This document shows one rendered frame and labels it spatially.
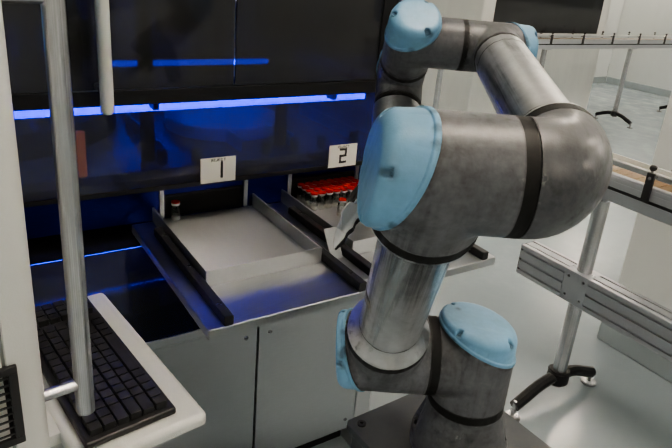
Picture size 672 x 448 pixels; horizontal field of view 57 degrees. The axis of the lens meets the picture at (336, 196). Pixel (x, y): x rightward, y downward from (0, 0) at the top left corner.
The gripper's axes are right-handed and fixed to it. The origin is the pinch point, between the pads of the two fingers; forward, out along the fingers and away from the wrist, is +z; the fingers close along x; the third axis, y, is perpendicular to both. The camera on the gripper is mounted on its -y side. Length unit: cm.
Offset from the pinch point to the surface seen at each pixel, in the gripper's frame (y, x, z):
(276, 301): -28.1, -20.8, -0.3
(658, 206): -87, 76, -56
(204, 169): -35, -43, -31
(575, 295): -128, 62, -41
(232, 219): -50, -39, -26
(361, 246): -44.1, -7.0, -19.3
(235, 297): -27.3, -28.6, -0.2
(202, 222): -47, -45, -24
